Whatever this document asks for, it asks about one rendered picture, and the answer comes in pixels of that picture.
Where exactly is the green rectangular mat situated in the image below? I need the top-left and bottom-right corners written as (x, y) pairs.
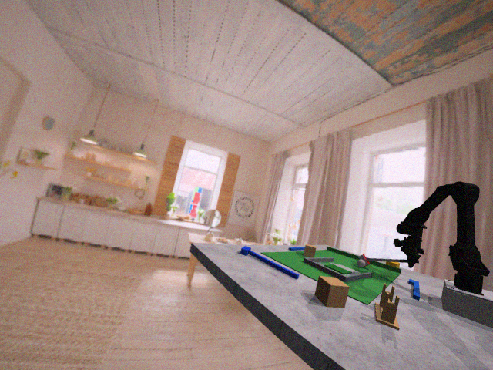
top-left (261, 250), bottom-right (400, 305)

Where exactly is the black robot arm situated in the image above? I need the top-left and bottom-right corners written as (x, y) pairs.
top-left (397, 181), bottom-right (490, 296)

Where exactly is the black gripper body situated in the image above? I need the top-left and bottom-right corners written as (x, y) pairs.
top-left (401, 235), bottom-right (424, 255)

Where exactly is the brown cube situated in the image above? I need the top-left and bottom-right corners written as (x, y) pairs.
top-left (304, 244), bottom-right (316, 258)
top-left (314, 276), bottom-right (350, 308)

